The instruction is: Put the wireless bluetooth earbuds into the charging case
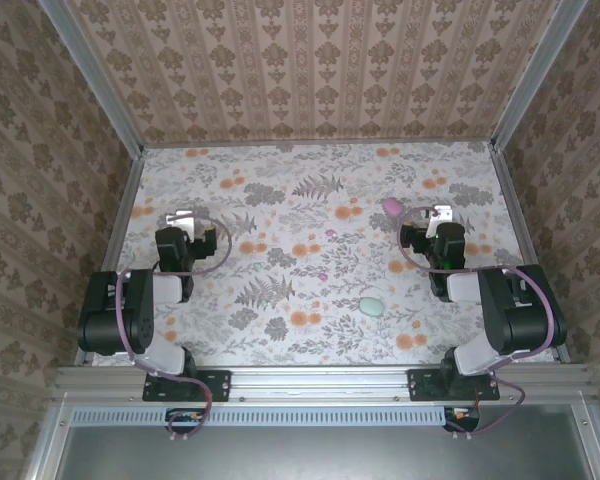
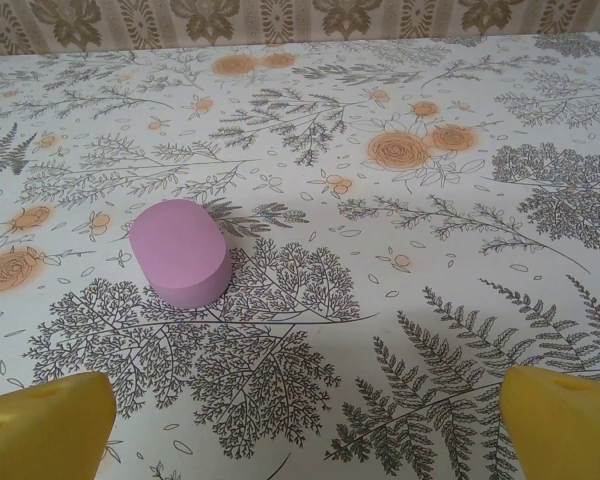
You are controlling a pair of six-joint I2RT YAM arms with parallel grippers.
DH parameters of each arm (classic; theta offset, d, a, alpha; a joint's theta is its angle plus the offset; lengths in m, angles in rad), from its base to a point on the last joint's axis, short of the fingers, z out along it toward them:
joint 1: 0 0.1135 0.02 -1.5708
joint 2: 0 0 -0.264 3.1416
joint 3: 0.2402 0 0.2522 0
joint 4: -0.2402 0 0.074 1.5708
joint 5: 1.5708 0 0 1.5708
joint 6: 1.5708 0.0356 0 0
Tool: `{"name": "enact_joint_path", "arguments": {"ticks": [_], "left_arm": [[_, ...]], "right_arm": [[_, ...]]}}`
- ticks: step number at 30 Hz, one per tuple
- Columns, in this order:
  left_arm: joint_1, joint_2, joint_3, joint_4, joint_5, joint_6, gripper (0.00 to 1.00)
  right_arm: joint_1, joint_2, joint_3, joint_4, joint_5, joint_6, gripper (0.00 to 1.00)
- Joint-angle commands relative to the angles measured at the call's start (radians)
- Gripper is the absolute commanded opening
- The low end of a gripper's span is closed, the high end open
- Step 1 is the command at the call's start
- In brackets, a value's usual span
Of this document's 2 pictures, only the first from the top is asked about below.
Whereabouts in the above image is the aluminium mounting rail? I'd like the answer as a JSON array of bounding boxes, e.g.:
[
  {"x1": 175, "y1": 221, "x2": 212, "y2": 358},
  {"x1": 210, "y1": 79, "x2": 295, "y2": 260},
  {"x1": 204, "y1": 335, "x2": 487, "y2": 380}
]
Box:
[{"x1": 53, "y1": 363, "x2": 592, "y2": 404}]

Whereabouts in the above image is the aluminium table side rail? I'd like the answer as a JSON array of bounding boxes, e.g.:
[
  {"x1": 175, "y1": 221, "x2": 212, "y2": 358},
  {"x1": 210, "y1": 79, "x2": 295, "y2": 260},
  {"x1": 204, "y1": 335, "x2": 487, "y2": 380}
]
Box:
[
  {"x1": 489, "y1": 146, "x2": 572, "y2": 362},
  {"x1": 73, "y1": 148, "x2": 147, "y2": 366}
]

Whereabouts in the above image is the aluminium corner post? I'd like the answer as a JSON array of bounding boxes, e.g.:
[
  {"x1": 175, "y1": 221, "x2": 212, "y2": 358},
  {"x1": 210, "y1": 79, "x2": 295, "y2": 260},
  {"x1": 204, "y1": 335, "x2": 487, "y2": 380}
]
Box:
[
  {"x1": 489, "y1": 0, "x2": 590, "y2": 151},
  {"x1": 37, "y1": 0, "x2": 147, "y2": 159}
]

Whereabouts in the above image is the grey metal panel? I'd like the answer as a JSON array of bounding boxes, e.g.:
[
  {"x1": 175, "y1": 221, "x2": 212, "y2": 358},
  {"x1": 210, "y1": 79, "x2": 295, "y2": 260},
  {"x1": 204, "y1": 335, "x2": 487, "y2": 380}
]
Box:
[{"x1": 59, "y1": 404, "x2": 599, "y2": 480}]

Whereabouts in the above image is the floral printed table cover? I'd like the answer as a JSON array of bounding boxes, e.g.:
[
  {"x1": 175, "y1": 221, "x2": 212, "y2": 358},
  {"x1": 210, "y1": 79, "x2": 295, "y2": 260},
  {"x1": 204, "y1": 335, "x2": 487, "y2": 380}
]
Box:
[{"x1": 104, "y1": 142, "x2": 556, "y2": 366}]

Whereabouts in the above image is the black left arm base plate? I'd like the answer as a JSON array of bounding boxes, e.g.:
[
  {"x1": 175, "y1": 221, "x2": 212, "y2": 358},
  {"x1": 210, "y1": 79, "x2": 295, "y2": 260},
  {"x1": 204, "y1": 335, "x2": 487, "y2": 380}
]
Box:
[{"x1": 142, "y1": 369, "x2": 231, "y2": 403}]

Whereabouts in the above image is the aluminium frame bar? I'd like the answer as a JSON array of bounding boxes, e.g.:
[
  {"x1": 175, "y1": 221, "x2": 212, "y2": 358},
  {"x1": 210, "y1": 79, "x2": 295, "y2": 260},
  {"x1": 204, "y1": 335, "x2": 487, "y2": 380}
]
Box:
[
  {"x1": 572, "y1": 399, "x2": 600, "y2": 480},
  {"x1": 22, "y1": 399, "x2": 74, "y2": 480}
]

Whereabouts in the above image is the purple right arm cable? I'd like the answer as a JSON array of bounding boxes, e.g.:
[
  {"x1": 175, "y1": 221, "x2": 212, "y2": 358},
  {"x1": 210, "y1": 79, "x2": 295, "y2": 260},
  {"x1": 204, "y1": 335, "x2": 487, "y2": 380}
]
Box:
[{"x1": 397, "y1": 207, "x2": 569, "y2": 440}]

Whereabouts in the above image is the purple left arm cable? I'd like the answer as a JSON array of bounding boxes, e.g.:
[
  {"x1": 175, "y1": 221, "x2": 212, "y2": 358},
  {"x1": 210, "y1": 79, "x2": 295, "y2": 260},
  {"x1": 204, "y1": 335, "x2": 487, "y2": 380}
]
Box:
[{"x1": 114, "y1": 213, "x2": 234, "y2": 442}]

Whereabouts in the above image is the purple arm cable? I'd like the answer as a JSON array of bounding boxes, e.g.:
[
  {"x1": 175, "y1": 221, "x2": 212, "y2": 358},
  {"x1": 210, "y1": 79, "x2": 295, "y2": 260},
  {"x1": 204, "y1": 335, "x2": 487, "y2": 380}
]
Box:
[
  {"x1": 114, "y1": 213, "x2": 234, "y2": 442},
  {"x1": 397, "y1": 207, "x2": 569, "y2": 440}
]

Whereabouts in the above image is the slotted pale blue cable duct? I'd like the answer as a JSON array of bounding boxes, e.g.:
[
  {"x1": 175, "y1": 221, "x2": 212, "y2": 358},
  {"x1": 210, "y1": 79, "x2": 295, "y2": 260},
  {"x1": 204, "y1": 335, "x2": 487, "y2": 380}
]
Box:
[{"x1": 71, "y1": 405, "x2": 455, "y2": 428}]

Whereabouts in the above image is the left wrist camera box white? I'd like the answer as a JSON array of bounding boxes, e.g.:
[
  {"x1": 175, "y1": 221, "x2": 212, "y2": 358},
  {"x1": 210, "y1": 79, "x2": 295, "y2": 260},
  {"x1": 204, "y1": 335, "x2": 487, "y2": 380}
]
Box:
[{"x1": 163, "y1": 208, "x2": 196, "y2": 236}]

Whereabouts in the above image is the black connector box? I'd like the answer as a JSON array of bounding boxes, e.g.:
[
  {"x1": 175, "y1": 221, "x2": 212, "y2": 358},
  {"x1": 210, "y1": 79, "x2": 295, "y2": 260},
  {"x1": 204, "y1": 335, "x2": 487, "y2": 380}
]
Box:
[
  {"x1": 443, "y1": 405, "x2": 481, "y2": 434},
  {"x1": 165, "y1": 407, "x2": 207, "y2": 435}
]

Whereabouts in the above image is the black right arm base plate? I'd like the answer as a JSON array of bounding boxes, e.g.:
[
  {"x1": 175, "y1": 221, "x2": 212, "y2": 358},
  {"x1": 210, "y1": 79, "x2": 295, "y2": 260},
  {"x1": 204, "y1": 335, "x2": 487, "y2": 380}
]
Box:
[{"x1": 408, "y1": 368, "x2": 500, "y2": 403}]

